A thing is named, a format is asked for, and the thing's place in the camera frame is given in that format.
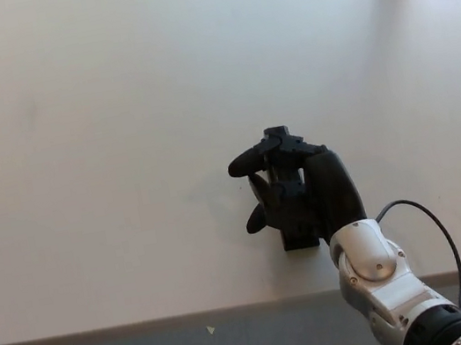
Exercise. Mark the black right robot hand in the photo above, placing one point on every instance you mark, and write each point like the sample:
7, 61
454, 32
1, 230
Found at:
332, 190

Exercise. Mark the black desk stapler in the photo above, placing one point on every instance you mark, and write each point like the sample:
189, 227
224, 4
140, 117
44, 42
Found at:
299, 241

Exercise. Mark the small white paper scrap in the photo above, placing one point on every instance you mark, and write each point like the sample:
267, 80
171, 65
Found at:
211, 329

